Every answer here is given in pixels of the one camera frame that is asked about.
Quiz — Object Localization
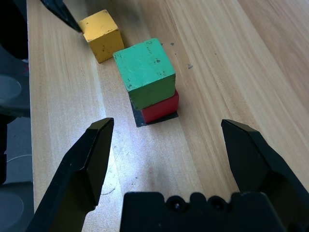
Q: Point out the grey robot right leg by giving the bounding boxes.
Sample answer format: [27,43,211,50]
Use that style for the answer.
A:
[0,189,25,232]

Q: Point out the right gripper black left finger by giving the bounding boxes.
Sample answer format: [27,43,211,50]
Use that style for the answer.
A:
[25,117,114,232]

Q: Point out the black square marker pad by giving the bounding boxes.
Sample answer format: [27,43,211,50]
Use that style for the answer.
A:
[130,96,179,128]

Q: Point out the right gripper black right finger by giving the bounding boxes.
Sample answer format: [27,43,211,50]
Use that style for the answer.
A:
[221,119,309,232]

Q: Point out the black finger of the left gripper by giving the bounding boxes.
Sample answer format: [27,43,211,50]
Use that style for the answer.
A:
[40,0,83,33]

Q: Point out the grey robot left leg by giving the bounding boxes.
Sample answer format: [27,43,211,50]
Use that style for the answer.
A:
[0,73,22,107]

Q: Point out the green wooden block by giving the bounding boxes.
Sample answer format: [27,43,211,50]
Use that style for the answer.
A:
[112,38,176,111]

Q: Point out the grey robot leg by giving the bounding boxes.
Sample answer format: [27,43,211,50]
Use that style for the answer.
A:
[0,189,25,232]
[0,73,22,107]

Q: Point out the red wooden block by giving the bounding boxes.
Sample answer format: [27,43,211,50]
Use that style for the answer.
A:
[140,89,180,124]

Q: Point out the yellow wooden block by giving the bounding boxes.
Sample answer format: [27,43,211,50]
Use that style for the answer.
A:
[77,9,125,64]

